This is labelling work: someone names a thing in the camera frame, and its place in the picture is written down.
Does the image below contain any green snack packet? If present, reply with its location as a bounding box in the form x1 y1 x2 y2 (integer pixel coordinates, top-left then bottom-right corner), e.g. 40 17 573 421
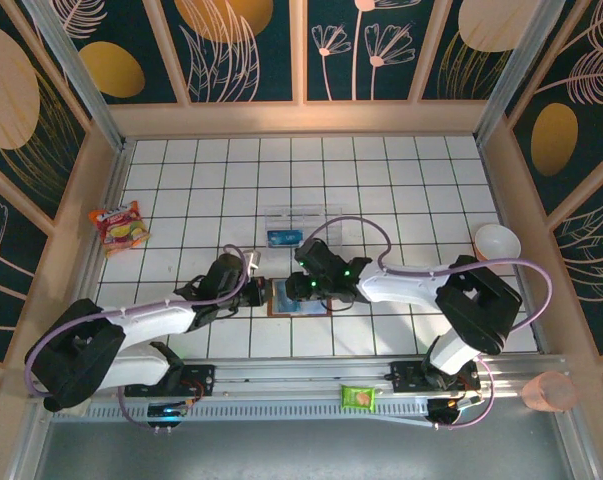
340 383 377 412

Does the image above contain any clear acrylic box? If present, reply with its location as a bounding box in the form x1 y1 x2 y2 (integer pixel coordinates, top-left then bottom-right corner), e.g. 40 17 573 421
260 203 346 261

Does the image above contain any blue credit card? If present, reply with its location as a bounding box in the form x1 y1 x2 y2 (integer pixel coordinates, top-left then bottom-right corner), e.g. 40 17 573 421
276 279 328 314

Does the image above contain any right controller board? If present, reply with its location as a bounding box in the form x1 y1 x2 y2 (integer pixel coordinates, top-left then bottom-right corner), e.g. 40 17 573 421
427 397 485 431

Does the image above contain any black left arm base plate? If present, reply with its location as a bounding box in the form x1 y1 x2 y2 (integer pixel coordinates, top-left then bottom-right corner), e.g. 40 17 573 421
124 363 217 397

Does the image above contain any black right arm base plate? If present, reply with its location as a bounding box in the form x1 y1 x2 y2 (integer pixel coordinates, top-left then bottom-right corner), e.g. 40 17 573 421
389 359 482 396

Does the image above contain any left controller board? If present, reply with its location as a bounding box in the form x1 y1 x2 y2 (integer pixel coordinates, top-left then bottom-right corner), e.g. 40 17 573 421
147 402 188 432

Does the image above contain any aluminium frame post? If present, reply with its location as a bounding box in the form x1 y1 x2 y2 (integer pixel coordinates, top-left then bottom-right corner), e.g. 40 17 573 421
23 0 128 151
474 0 567 146

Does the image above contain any white slotted cable duct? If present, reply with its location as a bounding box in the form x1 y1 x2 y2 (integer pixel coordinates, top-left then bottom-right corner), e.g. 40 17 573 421
50 399 432 427

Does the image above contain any blue VIP card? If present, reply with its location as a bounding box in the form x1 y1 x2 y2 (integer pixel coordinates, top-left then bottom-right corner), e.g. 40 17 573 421
266 229 304 249

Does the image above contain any controller board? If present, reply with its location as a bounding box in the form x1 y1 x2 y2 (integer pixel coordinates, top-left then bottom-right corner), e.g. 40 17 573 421
427 397 485 431
147 402 188 432

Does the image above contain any brown leather card holder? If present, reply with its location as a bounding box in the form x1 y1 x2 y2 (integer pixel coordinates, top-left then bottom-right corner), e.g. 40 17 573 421
267 276 331 318

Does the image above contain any white bowl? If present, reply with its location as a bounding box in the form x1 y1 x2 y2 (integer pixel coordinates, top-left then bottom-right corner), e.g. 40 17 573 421
473 223 522 266

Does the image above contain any aluminium mounting rail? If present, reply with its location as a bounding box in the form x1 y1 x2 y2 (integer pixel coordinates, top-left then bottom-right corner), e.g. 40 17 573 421
30 355 567 401

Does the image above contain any red snack packet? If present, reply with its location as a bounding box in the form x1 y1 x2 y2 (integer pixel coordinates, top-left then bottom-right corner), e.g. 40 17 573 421
89 200 151 259

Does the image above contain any pink plastic cup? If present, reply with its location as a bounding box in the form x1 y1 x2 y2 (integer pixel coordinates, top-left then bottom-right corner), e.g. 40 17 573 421
522 370 579 414

